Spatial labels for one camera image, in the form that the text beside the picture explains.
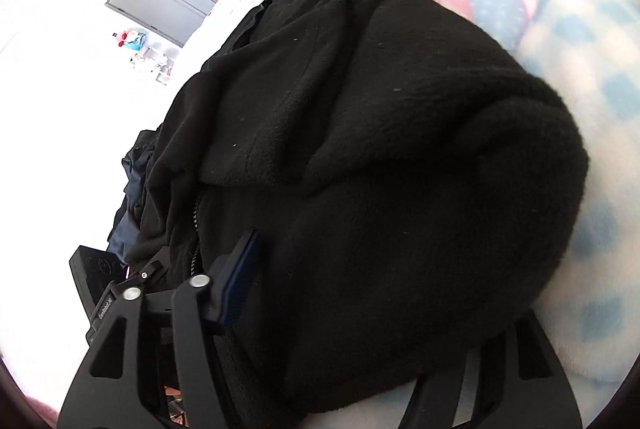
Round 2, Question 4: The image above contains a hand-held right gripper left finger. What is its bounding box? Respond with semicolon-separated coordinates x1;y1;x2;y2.
57;229;262;429

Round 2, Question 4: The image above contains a black fleece jacket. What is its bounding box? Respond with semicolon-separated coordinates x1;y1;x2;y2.
122;0;591;429

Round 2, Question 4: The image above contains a dark navy garment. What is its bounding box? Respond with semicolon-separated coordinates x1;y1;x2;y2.
107;129;171;260

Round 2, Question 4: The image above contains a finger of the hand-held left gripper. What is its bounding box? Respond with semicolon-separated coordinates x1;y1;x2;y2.
120;246;173;291

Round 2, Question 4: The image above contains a red and blue wall plush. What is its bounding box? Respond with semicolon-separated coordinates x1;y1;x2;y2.
112;29;148;53

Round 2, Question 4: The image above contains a blue checked printed blanket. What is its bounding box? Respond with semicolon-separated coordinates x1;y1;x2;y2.
280;0;640;429

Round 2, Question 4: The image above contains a white shelf rack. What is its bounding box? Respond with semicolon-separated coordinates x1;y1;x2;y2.
132;44;181;85

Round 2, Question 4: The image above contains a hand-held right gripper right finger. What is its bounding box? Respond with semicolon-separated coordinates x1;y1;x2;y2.
400;315;584;429

